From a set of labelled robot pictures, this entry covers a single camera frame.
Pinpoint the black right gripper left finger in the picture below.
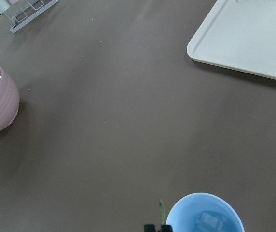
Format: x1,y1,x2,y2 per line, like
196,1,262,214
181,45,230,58
144,224,156,232

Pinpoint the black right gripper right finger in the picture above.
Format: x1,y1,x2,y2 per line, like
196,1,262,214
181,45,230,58
161,224,172,232

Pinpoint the ice cube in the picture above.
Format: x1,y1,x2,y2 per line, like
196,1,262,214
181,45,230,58
194,211,227,232

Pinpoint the light blue plastic cup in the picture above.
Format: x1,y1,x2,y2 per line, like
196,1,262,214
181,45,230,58
166,193,245,232

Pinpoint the pink bowl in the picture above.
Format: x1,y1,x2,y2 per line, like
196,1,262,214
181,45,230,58
0,66,20,131

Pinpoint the cream rabbit tray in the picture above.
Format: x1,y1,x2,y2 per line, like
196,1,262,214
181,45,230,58
187,0,276,80

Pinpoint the white wire cup rack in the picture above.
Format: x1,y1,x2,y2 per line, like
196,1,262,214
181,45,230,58
2,0,58,33

